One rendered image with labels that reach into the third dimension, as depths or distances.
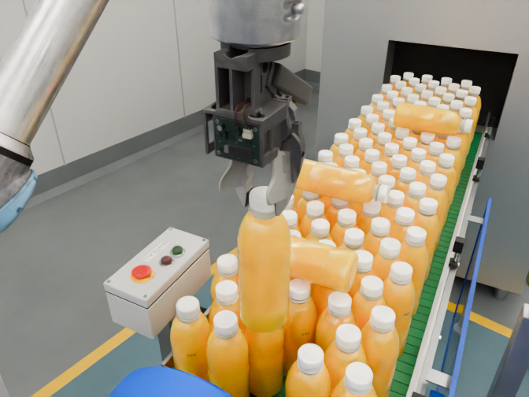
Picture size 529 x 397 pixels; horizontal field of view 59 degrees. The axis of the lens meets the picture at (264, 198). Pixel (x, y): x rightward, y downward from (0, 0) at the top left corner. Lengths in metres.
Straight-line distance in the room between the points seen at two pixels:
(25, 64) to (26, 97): 0.06
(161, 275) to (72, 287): 1.80
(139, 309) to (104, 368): 1.37
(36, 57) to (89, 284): 1.81
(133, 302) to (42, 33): 0.52
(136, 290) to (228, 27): 0.55
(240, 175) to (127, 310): 0.42
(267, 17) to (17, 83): 0.63
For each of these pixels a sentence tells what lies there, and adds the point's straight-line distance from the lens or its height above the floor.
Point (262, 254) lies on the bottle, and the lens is 0.60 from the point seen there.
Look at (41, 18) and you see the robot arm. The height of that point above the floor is 1.50.
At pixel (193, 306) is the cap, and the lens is 0.80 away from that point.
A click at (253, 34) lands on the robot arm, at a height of 1.58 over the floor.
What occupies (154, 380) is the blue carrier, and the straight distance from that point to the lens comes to 0.57.
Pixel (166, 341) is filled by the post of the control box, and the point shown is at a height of 0.89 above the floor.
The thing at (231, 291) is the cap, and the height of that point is 1.11.
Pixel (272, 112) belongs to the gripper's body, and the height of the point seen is 1.50.
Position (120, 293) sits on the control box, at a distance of 0.89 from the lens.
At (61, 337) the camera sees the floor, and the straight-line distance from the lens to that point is 2.43.
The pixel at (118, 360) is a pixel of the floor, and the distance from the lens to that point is 2.25.
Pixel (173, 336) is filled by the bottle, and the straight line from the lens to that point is 0.84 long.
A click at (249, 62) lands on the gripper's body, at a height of 1.55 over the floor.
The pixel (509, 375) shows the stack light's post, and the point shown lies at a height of 0.96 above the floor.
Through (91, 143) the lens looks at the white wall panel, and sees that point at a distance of 3.65.
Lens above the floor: 1.67
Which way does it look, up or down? 32 degrees down
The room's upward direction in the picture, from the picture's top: straight up
